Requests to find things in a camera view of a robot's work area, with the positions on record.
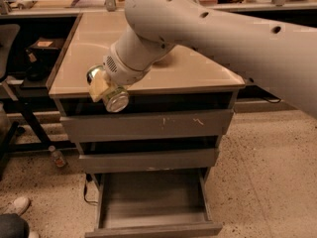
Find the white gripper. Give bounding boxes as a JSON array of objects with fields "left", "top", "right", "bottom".
[{"left": 88, "top": 45, "right": 150, "bottom": 102}]

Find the green soda can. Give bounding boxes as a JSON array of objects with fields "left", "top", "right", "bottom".
[{"left": 86, "top": 64, "right": 129, "bottom": 113}]

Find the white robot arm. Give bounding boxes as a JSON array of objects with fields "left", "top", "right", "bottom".
[{"left": 89, "top": 0, "right": 317, "bottom": 117}]

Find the top drawer front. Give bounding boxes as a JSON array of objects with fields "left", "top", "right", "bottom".
[{"left": 60, "top": 109, "right": 233, "bottom": 143}]

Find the grey drawer cabinet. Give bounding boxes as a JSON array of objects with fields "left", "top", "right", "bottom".
[{"left": 50, "top": 11, "right": 245, "bottom": 238}]

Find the open bottom drawer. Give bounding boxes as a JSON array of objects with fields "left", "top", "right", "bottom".
[{"left": 85, "top": 169, "right": 222, "bottom": 238}]

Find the black box with label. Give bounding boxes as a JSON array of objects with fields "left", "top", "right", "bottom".
[{"left": 26, "top": 38, "right": 65, "bottom": 62}]

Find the plastic bottle on floor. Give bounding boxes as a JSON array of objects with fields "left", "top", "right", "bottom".
[{"left": 49, "top": 146, "right": 66, "bottom": 168}]

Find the black office chair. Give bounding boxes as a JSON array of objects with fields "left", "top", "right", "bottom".
[{"left": 0, "top": 24, "right": 20, "bottom": 178}]

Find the white shoe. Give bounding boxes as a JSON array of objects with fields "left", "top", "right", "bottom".
[{"left": 0, "top": 196, "right": 31, "bottom": 216}]

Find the dark trouser leg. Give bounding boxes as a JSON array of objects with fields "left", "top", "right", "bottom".
[{"left": 0, "top": 213, "right": 30, "bottom": 238}]

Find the black cable on floor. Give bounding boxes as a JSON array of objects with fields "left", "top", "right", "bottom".
[{"left": 82, "top": 174, "right": 99, "bottom": 206}]

